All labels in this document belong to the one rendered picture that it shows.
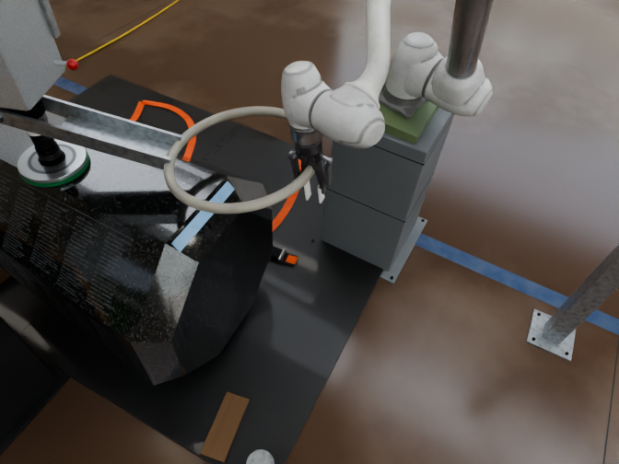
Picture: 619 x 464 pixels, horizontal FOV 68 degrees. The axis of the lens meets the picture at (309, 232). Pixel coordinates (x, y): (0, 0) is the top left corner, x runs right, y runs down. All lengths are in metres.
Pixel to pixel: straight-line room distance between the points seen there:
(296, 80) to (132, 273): 0.78
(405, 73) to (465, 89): 0.24
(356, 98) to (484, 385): 1.52
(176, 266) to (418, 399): 1.19
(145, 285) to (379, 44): 0.95
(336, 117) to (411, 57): 0.77
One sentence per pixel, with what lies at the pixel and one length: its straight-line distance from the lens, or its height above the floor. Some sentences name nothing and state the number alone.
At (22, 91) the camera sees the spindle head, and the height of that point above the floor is 1.18.
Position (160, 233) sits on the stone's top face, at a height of 0.82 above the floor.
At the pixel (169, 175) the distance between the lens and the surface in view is 1.43.
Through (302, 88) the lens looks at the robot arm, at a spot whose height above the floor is 1.30.
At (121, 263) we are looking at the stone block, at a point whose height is 0.74.
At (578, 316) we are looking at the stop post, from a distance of 2.30.
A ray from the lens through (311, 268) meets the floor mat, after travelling 2.33.
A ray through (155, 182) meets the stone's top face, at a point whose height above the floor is 0.82.
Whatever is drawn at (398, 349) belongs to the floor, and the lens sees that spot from 2.19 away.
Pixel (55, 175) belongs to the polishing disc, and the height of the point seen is 0.85.
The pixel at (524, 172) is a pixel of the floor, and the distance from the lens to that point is 3.24.
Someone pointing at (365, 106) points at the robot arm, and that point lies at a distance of 1.07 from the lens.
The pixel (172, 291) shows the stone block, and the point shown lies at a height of 0.69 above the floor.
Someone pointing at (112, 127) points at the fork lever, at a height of 0.98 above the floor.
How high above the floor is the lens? 1.92
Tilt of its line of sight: 50 degrees down
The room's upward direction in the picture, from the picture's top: 5 degrees clockwise
